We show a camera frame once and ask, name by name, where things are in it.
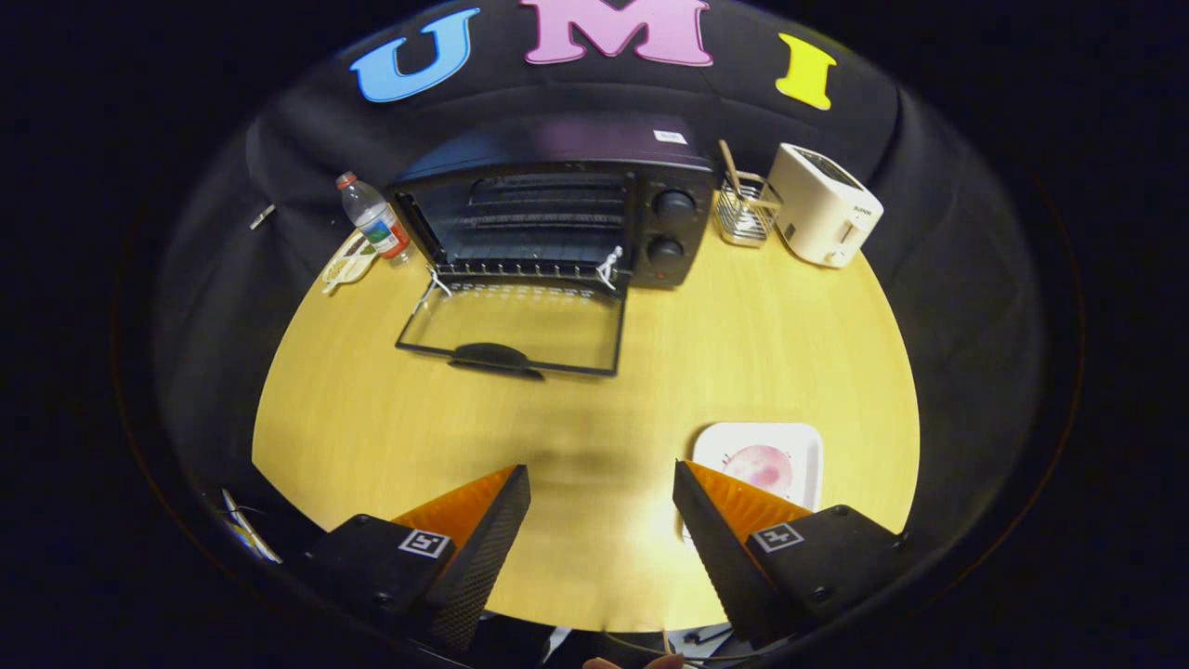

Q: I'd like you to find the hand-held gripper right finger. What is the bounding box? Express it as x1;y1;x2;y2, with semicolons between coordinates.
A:
673;459;907;649

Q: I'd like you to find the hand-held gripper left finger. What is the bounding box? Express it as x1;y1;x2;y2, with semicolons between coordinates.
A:
302;465;532;656

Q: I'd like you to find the round pink food slice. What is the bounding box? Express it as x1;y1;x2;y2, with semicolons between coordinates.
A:
727;444;795;493

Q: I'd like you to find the white square plate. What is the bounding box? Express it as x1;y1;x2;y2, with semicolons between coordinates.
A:
683;422;825;544

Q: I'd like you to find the black toaster oven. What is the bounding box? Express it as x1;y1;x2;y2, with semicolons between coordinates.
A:
385;116;718;382

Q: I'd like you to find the white toaster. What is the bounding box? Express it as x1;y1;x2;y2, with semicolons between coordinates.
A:
767;142;885;269

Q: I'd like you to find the white green flat packet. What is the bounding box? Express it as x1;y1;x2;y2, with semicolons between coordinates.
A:
320;232;380;296

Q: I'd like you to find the clear plastic water bottle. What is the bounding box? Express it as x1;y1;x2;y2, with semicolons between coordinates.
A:
335;171;412;263

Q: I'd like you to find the wooden utensil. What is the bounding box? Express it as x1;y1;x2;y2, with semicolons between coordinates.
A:
718;139;744;201

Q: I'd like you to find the black backdrop cloth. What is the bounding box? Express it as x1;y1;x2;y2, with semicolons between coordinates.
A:
153;0;1046;558

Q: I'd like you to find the wire utensil holder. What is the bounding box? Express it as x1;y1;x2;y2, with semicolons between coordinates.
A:
713;172;784;248

